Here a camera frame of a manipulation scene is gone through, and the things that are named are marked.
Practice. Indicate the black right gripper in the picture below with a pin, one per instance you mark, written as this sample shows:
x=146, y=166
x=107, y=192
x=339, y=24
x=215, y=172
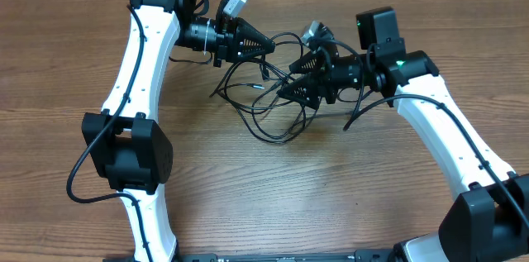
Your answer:
x=310, y=83

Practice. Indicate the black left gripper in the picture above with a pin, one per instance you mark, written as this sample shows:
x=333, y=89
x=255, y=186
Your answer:
x=231, y=38

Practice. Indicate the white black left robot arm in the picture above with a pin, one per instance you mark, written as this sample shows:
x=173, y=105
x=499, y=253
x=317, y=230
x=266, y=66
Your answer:
x=124, y=140

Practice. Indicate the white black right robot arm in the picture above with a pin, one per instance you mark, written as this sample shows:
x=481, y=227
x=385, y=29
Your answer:
x=488, y=220

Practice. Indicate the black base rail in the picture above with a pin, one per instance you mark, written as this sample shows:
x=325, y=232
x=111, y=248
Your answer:
x=268, y=258

